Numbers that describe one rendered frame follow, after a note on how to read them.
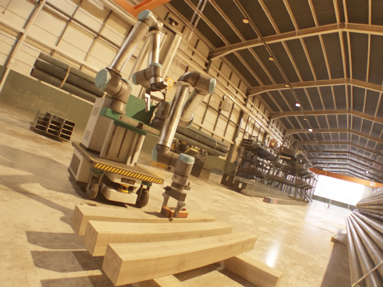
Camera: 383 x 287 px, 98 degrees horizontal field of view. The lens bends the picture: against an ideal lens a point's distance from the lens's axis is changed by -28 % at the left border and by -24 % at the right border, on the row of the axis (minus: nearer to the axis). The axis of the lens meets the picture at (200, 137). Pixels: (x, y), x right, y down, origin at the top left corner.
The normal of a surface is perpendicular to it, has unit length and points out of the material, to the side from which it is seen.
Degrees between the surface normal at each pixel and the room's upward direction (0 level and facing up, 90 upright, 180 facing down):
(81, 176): 90
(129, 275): 90
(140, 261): 90
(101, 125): 90
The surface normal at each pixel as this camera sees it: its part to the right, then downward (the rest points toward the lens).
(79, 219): -0.58, -0.28
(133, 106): 0.67, 0.13
